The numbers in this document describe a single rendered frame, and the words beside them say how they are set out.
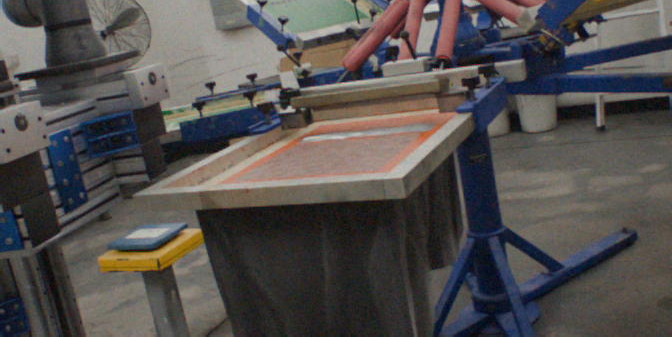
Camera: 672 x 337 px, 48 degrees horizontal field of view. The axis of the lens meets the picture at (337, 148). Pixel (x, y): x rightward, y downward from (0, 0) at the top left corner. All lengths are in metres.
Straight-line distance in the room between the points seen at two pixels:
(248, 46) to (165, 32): 0.90
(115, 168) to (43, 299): 0.35
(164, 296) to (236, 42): 5.70
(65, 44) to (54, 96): 0.14
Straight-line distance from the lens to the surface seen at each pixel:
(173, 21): 7.30
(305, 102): 1.93
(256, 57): 6.87
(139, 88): 1.86
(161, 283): 1.34
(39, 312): 1.91
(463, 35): 2.62
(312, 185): 1.34
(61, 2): 1.96
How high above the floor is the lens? 1.32
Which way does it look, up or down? 12 degrees down
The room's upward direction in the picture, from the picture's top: 11 degrees counter-clockwise
